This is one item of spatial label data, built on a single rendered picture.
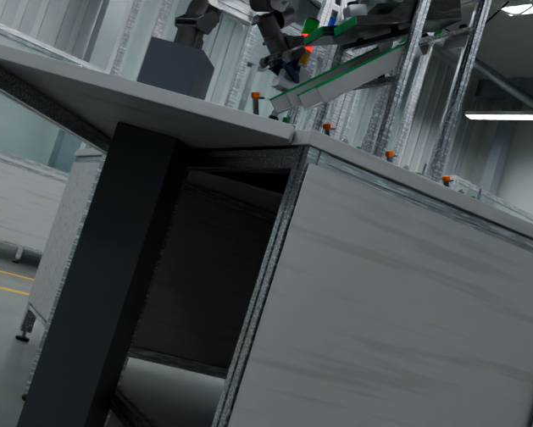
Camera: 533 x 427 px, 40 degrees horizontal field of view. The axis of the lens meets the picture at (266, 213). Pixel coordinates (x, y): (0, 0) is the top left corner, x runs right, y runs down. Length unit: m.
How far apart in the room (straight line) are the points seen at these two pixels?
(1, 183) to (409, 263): 5.85
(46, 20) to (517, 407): 9.27
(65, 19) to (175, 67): 8.70
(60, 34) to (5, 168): 3.75
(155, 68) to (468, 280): 0.90
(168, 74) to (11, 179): 5.32
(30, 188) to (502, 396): 5.90
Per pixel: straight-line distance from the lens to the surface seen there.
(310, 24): 2.46
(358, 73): 1.74
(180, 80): 1.85
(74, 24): 10.57
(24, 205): 7.16
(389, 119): 1.73
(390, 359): 1.52
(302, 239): 1.37
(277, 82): 2.17
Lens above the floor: 0.58
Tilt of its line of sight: 5 degrees up
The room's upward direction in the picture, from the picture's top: 17 degrees clockwise
